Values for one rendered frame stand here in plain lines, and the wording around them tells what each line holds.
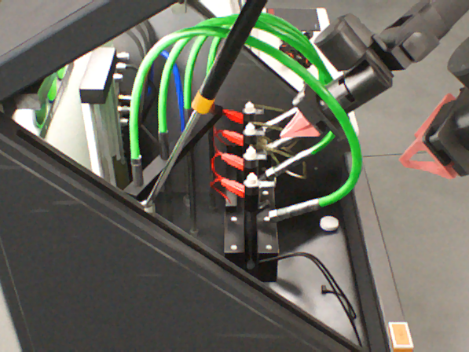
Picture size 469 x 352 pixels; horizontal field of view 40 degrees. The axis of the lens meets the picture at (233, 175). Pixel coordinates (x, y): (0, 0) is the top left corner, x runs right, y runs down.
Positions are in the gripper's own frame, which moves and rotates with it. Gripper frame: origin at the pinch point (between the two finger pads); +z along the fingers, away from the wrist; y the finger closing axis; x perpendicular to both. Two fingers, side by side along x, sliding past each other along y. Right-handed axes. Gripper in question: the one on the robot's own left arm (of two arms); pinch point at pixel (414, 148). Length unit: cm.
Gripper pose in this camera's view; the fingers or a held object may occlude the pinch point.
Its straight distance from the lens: 88.1
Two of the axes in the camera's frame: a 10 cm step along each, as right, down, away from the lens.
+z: -4.9, 2.3, 8.4
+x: 6.8, 7.1, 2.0
